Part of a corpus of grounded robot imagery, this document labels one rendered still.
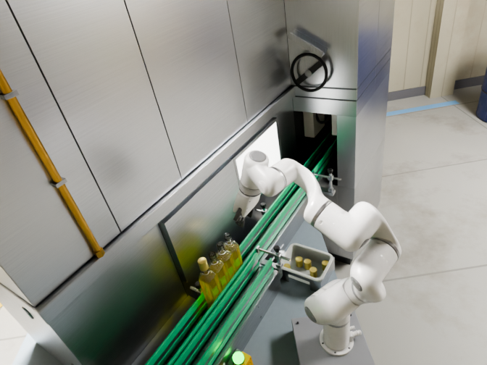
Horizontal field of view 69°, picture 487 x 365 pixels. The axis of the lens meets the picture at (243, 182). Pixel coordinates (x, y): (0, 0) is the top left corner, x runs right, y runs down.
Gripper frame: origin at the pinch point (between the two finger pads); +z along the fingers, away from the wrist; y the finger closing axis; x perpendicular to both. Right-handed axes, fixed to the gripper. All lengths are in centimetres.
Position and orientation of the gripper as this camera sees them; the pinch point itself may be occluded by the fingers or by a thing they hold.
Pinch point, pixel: (244, 216)
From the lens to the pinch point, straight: 123.5
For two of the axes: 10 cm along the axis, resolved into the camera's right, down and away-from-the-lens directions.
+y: -5.4, 5.6, -6.3
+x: 8.3, 4.7, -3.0
